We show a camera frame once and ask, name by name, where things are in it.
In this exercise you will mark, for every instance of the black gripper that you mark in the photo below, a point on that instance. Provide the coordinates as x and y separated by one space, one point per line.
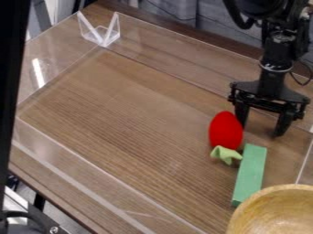
249 94

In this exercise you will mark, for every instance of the red plush strawberry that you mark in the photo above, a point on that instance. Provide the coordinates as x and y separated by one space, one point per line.
225 135

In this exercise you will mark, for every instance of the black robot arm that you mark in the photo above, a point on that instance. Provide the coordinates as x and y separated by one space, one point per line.
284 20

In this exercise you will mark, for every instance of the green rectangular block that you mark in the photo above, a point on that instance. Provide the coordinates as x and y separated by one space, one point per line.
250 173

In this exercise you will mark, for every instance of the wooden bowl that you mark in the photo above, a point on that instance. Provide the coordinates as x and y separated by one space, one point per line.
277 210

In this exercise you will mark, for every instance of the clear acrylic enclosure wall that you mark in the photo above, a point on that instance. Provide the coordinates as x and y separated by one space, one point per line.
117 99

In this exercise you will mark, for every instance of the black metal bracket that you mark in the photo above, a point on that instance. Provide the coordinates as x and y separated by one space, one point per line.
46 224

